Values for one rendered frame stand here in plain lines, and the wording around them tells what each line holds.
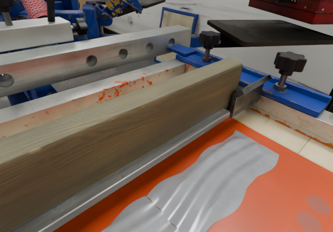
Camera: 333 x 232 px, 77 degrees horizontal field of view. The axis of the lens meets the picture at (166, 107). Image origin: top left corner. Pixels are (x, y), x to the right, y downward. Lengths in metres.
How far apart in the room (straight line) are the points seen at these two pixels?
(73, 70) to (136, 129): 0.24
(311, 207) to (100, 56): 0.39
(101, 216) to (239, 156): 0.18
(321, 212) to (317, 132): 0.13
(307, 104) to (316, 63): 1.83
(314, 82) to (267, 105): 1.86
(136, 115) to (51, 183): 0.09
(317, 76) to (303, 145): 1.87
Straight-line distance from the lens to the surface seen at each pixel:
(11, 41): 0.44
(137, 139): 0.21
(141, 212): 0.24
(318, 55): 2.19
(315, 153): 0.37
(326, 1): 0.99
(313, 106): 0.38
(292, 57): 0.38
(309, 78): 2.25
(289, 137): 0.38
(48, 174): 0.19
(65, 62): 0.41
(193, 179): 0.26
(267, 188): 0.29
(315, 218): 0.29
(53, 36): 0.45
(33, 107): 0.36
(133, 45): 0.46
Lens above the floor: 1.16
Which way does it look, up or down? 33 degrees down
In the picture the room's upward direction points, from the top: 3 degrees clockwise
